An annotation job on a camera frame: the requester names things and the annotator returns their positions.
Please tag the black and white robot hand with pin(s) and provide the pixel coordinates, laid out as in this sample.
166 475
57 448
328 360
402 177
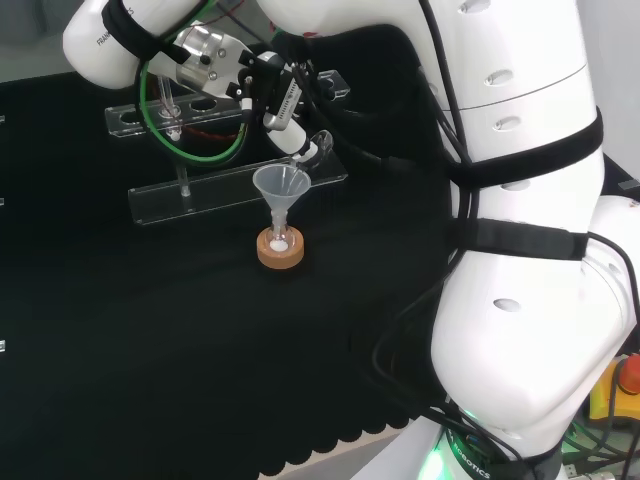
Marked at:
260 80

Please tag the white NaCl powder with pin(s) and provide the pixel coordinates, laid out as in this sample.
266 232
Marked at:
278 246

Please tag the translucent plastic funnel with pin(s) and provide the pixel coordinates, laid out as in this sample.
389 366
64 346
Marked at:
281 187

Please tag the clear acrylic funnel stand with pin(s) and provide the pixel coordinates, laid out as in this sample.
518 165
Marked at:
165 200

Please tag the small glass round-bottom flask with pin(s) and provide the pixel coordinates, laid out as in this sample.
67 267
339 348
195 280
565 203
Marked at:
280 237

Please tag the black bench cloth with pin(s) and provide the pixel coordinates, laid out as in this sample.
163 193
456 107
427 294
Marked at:
150 325

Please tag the grey tape piece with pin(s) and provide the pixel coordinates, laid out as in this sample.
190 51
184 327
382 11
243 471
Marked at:
628 184

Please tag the yellow emergency stop button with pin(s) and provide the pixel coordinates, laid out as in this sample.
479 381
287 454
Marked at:
617 395

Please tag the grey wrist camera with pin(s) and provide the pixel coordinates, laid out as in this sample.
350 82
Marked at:
287 102

